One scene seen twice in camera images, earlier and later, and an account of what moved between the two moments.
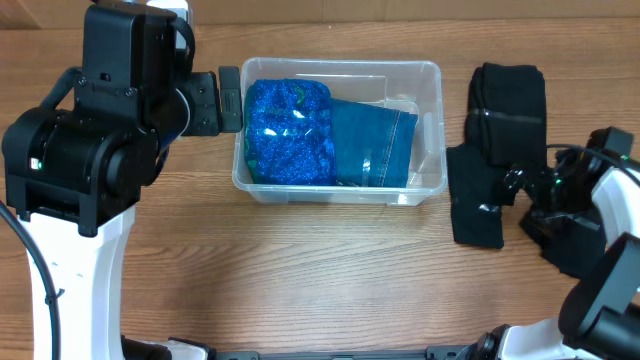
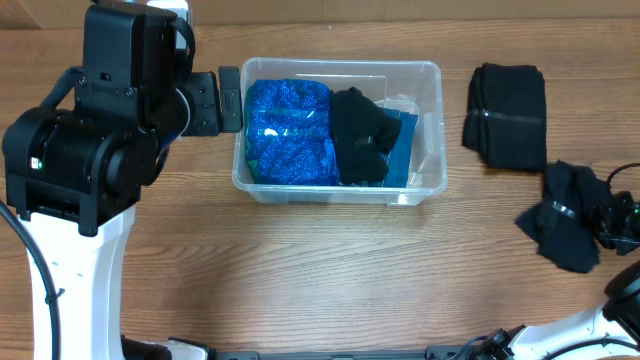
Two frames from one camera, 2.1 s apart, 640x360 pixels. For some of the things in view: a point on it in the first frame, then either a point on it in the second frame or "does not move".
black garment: [476, 186] to [365, 136]
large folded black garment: [506, 117] does not move
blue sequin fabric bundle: [289, 136] does not move
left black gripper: [207, 119] does not move
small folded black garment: [572, 242] does not move
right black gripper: [530, 182] to [613, 239]
